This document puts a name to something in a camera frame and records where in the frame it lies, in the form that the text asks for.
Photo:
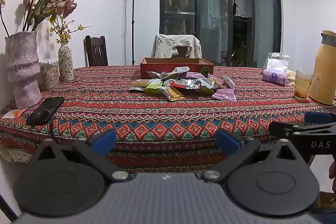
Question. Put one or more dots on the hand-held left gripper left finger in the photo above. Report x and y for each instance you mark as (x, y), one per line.
(103, 141)

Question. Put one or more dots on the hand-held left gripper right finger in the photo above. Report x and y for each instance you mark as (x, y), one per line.
(227, 141)

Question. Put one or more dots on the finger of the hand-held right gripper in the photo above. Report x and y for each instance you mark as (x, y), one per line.
(281, 129)
(317, 118)

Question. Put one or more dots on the pile of snack packets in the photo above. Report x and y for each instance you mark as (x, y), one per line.
(183, 85)

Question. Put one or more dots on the red cardboard box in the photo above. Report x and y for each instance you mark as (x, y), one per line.
(157, 65)

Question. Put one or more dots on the person's right hand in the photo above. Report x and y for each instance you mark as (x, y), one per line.
(333, 175)

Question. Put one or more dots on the glass of drink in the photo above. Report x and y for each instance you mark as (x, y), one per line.
(302, 85)

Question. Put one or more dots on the yellow kettle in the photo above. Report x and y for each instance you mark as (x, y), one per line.
(323, 74)

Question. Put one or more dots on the cream plastic bag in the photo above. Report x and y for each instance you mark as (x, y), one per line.
(291, 77)

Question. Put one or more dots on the purple tissue pack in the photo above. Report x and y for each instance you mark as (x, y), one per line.
(273, 77)

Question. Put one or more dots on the red patterned tablecloth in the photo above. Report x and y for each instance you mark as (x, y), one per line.
(157, 119)

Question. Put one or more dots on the black phone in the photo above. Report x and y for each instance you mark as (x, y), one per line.
(46, 109)

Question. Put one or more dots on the clear plastic bag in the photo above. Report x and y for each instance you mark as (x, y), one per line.
(277, 62)

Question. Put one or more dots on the clear storage jar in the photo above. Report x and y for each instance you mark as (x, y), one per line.
(50, 77)

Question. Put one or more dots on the small floral vase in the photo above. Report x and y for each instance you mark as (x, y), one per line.
(65, 64)

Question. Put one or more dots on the dark wooden chair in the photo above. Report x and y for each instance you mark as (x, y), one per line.
(95, 53)

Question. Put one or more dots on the white lace cloth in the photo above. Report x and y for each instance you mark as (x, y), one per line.
(13, 155)

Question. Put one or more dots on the orange and white packet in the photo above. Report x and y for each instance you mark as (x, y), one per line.
(13, 113)

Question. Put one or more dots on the brown chair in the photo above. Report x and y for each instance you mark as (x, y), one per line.
(182, 52)

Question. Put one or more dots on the large pink ceramic vase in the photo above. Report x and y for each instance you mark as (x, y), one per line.
(23, 77)

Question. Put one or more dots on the beige jacket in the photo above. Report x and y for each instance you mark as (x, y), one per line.
(165, 47)

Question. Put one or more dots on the yellow flower sprigs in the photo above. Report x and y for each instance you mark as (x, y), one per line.
(63, 35)

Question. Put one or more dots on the black framed glass door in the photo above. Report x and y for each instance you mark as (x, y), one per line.
(265, 16)

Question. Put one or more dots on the studio light on stand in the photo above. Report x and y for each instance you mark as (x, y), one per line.
(133, 16)

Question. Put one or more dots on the hanging light blue garment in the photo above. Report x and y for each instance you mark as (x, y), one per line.
(211, 8)

